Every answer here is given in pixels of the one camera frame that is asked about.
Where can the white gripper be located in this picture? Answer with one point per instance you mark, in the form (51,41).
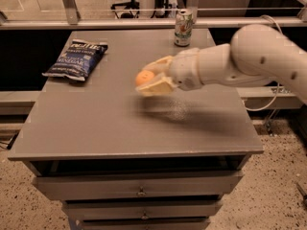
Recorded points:
(184,70)

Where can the orange fruit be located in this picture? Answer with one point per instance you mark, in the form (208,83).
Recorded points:
(143,77)

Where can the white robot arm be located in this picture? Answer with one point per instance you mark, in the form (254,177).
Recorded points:
(255,56)

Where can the blue chip bag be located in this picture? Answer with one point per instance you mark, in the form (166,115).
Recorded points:
(78,60)

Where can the green white soda can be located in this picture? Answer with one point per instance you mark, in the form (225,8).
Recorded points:
(183,27)

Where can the grey drawer cabinet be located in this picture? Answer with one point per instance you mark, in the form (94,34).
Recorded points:
(103,127)

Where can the grey metal railing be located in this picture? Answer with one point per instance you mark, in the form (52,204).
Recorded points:
(118,14)

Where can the top grey drawer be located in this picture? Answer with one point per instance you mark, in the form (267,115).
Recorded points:
(138,185)

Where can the grey drawer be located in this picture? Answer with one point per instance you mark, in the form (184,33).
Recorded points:
(143,209)
(138,185)
(148,224)

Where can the middle grey drawer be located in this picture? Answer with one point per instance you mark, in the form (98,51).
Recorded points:
(143,209)

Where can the bottom grey drawer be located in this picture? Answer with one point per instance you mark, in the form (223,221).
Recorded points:
(148,224)

